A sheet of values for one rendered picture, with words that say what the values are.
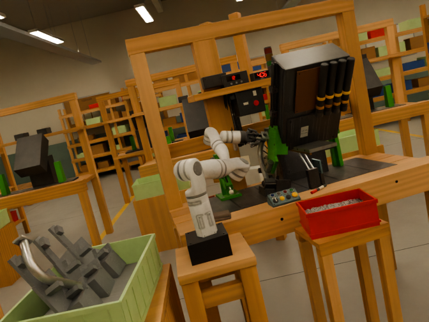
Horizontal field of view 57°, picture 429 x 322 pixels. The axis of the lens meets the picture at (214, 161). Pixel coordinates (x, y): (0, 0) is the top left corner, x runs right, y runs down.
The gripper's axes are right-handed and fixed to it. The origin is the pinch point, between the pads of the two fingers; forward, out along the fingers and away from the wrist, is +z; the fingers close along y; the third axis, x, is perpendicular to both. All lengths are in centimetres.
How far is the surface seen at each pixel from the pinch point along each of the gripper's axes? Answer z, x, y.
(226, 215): -28, 2, -50
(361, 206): 22, -32, -66
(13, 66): -413, 680, 858
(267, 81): 5.7, -14.3, 32.9
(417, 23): 556, 250, 574
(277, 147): 4.8, -5.3, -11.8
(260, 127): 10.1, 20.2, 27.0
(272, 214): -6, -1, -52
